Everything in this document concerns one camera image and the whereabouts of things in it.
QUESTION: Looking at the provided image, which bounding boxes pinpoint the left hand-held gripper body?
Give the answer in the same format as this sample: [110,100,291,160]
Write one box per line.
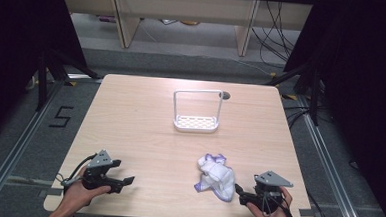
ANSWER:
[80,148,127,195]

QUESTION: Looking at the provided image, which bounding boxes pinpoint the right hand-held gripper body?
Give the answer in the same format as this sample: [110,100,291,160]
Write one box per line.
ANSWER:
[238,168,296,216]

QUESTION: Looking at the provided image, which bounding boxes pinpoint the white cloth with purple hem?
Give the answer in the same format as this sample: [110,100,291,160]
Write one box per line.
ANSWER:
[193,152,239,204]

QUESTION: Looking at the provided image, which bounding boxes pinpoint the white rack with bar handle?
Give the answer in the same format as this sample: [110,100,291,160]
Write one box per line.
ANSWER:
[171,86,225,135]

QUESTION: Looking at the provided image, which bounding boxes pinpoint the person's left hand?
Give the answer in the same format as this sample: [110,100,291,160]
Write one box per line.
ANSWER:
[61,166,113,216]

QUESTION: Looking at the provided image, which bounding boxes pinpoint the black metal stand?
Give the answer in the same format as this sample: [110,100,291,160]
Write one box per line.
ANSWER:
[34,46,106,116]
[263,58,326,127]

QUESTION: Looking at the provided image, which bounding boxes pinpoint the black curtain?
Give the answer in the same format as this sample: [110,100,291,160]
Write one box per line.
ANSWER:
[0,0,92,152]
[274,0,386,217]

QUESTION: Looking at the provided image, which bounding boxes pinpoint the yellow round object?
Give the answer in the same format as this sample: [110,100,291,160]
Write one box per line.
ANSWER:
[179,19,201,27]

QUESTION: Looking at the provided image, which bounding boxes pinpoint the light wooden desk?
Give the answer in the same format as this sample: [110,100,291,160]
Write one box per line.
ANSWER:
[56,0,315,62]

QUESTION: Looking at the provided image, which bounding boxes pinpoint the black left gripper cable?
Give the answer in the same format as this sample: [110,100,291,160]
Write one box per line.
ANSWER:
[60,151,99,189]

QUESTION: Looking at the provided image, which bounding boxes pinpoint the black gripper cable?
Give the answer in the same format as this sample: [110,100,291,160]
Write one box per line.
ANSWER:
[60,151,99,189]
[260,190,299,217]

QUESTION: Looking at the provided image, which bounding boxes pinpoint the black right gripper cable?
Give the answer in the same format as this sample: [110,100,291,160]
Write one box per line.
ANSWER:
[260,190,299,217]

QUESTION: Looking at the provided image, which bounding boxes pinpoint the metal floor rail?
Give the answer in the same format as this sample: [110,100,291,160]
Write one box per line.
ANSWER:
[0,76,66,217]
[289,95,372,217]

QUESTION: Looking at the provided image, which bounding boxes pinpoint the black floor cables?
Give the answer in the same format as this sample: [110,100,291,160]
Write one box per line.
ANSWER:
[281,104,317,130]

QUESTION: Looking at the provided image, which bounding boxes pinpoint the white floor cable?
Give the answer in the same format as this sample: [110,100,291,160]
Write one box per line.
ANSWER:
[230,56,276,78]

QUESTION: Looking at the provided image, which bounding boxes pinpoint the bundle of black cables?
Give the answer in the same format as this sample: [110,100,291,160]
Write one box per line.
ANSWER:
[248,0,304,67]

